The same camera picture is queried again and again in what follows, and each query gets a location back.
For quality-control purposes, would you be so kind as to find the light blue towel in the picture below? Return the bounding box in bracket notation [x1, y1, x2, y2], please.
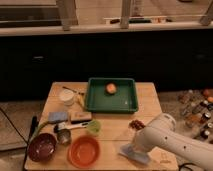
[119, 144, 150, 164]

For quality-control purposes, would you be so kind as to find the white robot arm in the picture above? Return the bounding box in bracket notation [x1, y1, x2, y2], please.
[133, 113, 213, 171]

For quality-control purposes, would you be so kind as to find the green plastic tray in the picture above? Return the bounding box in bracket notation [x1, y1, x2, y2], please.
[85, 78, 138, 113]

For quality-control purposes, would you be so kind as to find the orange round fruit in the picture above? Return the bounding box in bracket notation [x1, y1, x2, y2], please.
[106, 83, 117, 94]

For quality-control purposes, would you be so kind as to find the yellow green utensil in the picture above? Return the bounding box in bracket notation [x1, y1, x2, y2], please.
[77, 95, 85, 110]

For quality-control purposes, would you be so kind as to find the thin dark stick utensil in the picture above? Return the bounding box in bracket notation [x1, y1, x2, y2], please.
[62, 86, 85, 95]

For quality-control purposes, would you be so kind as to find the white round container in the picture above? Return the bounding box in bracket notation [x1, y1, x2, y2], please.
[59, 89, 75, 106]

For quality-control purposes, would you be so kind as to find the green head spatula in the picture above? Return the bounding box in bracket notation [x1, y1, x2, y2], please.
[53, 120, 101, 135]

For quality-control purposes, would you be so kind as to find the wooden block brush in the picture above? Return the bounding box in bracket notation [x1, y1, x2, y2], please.
[71, 112, 92, 123]

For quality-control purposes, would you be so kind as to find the bunch of dark grapes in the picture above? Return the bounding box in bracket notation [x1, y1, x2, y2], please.
[129, 120, 145, 130]

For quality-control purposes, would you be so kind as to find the blue sponge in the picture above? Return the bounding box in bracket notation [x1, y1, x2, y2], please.
[48, 112, 68, 123]

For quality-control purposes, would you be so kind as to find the small metal cup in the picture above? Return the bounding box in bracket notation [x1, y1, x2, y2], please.
[57, 129, 71, 145]

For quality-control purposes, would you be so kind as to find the orange plastic bowl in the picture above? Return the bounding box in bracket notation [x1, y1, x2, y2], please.
[67, 135, 100, 169]

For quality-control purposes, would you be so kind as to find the dark maroon bowl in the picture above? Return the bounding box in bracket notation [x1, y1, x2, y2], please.
[27, 133, 57, 162]

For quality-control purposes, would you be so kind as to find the wooden window frame rail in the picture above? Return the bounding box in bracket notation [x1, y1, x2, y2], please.
[0, 0, 213, 37]

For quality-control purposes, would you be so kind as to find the black cable left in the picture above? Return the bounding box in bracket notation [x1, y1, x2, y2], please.
[0, 107, 29, 145]

